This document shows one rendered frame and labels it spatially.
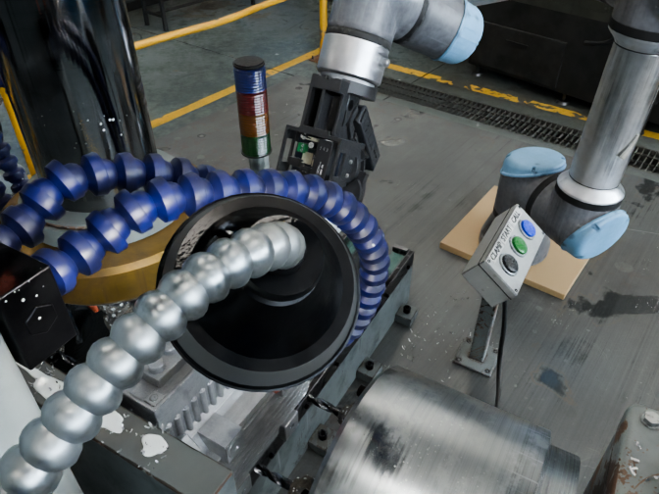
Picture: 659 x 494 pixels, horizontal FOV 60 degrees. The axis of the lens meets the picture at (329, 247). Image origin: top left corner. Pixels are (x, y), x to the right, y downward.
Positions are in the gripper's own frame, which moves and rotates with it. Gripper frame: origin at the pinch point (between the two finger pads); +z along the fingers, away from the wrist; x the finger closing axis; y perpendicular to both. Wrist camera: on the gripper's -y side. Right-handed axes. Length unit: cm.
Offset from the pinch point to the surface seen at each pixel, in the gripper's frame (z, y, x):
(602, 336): 10, -56, 37
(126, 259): -1.8, 31.5, 0.6
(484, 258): -2.5, -20.2, 17.1
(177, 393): 14.0, 19.5, -1.1
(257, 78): -20.1, -28.7, -33.3
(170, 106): -3, -238, -241
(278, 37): -79, -371, -258
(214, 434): 18.9, 15.4, 1.6
